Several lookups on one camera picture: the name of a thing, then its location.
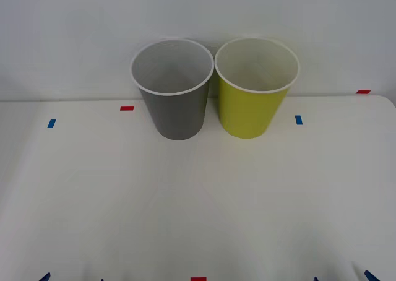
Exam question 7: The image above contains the yellow-green plastic waste bin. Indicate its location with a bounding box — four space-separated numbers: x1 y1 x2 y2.
214 36 301 140

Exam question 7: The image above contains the grey plastic waste bin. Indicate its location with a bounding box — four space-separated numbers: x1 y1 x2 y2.
129 38 215 141

